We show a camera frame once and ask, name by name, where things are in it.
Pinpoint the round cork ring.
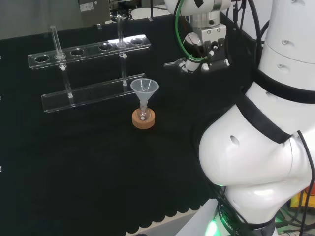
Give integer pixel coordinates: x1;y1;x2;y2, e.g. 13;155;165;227
131;108;157;130

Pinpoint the black cable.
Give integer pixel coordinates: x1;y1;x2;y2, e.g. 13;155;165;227
231;0;271;51

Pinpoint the clear round-bottom glass flask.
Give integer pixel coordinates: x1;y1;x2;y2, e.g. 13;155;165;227
137;100;151;122

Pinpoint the translucent plastic funnel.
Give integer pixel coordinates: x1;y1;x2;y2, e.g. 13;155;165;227
130;78;160;107

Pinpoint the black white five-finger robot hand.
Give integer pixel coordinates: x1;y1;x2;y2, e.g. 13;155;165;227
163;31;232;75

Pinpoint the clear acrylic funnel stand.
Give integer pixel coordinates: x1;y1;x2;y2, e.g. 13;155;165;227
27;14;152;114

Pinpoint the yellow stop button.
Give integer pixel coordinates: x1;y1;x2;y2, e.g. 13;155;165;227
290;191;311;209

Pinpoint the black bench cloth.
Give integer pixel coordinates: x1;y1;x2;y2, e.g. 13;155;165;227
0;11;265;236

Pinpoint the green cable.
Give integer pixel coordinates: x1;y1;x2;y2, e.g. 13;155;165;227
174;0;210;62

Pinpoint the grey metal box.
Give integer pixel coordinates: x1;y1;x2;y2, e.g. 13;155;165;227
78;0;112;26

